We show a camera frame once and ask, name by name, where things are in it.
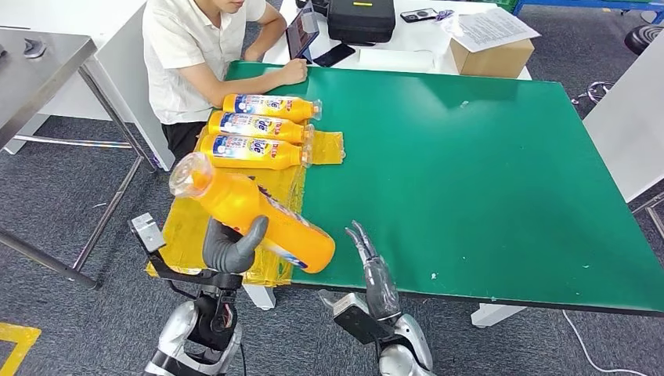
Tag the person's left hand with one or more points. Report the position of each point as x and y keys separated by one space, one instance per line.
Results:
x=252 y=55

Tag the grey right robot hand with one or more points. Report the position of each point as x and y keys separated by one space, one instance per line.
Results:
x=381 y=290

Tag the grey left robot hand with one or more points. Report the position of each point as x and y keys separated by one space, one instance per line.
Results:
x=228 y=254

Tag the person's right hand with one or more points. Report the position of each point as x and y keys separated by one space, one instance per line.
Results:
x=294 y=72

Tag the orange detergent bottle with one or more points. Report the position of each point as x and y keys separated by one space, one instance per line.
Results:
x=238 y=202
x=290 y=132
x=298 y=110
x=285 y=158

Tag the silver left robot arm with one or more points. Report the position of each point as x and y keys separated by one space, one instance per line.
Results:
x=176 y=332

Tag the person's left forearm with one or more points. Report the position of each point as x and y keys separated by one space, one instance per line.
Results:
x=269 y=32

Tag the person's right forearm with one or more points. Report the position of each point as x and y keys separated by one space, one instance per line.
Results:
x=244 y=88

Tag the black tablet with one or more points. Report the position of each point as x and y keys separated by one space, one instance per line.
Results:
x=303 y=31

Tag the black smartphone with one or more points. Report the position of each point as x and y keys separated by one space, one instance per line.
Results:
x=335 y=55

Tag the yellow taped cardboard mat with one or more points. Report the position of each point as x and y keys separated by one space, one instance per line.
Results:
x=181 y=238

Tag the white table leg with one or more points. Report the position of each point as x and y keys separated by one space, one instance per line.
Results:
x=258 y=297
x=493 y=316

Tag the person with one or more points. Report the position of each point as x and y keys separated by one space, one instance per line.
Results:
x=186 y=62

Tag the black carrying case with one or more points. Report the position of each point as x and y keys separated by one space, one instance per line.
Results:
x=362 y=23

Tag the white table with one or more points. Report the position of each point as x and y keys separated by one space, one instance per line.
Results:
x=415 y=39

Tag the black handheld device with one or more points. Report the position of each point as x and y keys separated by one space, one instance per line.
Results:
x=419 y=15

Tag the clear plastic bag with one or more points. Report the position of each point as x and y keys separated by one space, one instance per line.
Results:
x=445 y=16

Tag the brown cardboard box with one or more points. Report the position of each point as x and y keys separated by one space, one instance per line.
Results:
x=493 y=61

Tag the printed paper sheet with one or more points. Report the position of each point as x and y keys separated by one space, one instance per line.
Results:
x=493 y=29

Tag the small metal part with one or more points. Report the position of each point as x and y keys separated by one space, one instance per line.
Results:
x=34 y=48

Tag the stainless steel table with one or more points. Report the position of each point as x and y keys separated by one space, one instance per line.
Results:
x=31 y=83

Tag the blue metal rack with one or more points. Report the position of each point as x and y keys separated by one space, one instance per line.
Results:
x=570 y=4

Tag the white board panel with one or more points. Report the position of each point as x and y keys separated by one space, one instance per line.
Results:
x=633 y=130

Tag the black round stool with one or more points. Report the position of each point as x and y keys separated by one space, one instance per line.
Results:
x=646 y=39

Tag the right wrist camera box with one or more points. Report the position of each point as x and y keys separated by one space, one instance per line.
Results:
x=358 y=319

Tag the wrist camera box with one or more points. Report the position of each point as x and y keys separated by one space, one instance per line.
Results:
x=148 y=233
x=358 y=319

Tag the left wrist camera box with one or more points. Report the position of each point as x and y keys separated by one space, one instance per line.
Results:
x=148 y=233

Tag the metal frame legs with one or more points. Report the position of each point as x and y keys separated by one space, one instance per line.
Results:
x=654 y=220

